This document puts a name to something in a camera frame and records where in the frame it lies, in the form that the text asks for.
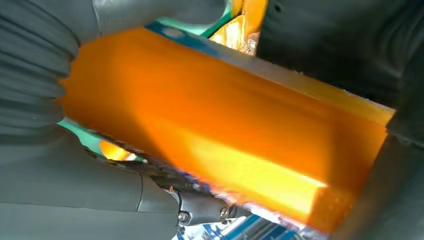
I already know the yellow taped cardboard mat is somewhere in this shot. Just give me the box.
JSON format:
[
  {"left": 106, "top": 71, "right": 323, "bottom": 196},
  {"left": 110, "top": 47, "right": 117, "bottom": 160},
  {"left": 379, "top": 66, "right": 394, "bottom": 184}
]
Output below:
[{"left": 209, "top": 0, "right": 269, "bottom": 57}]

